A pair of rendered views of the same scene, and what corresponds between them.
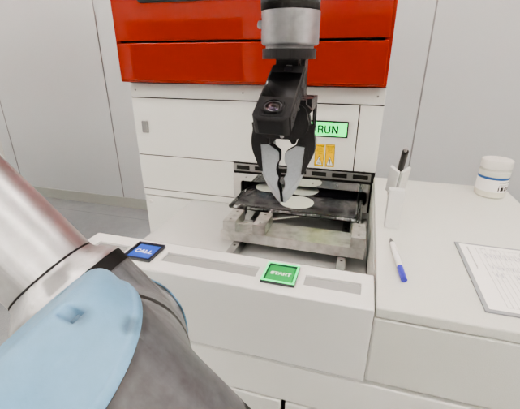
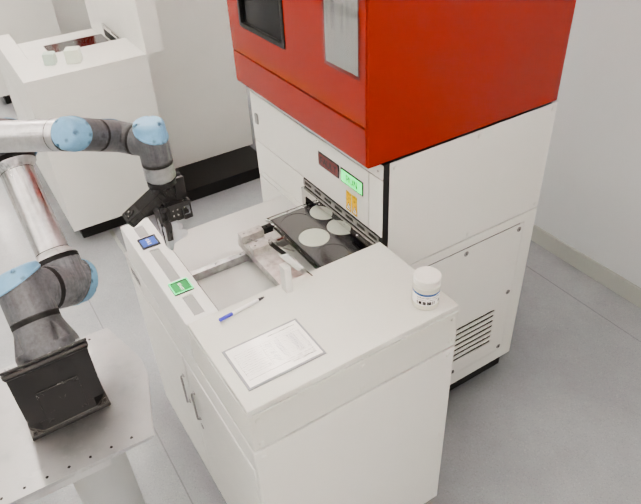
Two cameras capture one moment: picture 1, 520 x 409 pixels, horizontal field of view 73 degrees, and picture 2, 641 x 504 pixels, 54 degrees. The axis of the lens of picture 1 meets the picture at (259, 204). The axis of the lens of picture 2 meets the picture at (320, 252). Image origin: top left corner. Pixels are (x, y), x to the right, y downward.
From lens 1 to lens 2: 148 cm
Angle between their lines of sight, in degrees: 40
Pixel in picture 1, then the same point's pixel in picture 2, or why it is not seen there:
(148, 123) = (258, 117)
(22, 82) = not seen: outside the picture
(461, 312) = (213, 346)
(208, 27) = (274, 64)
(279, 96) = (136, 207)
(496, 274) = (267, 344)
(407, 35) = not seen: outside the picture
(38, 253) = (41, 245)
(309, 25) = (153, 177)
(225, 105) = (296, 126)
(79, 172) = not seen: hidden behind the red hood
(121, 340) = (18, 280)
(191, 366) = (35, 293)
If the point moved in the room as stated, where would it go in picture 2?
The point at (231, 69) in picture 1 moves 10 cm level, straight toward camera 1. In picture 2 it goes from (287, 104) to (266, 115)
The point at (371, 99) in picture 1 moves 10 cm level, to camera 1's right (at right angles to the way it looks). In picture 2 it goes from (375, 171) to (404, 182)
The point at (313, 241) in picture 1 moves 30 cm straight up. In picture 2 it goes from (274, 276) to (264, 191)
